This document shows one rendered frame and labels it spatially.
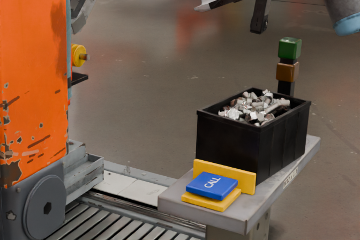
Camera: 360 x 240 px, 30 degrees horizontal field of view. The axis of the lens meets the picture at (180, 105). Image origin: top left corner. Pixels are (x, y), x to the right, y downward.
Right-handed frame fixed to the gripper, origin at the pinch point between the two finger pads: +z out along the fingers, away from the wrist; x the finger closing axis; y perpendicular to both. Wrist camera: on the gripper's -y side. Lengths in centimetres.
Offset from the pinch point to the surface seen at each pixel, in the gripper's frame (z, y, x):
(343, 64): 29, -63, -225
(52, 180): 29, -21, 35
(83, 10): 34.6, 10.0, -8.4
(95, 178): 58, -36, -16
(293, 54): -18.8, -15.0, 6.3
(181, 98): 80, -39, -127
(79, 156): 57, -28, -13
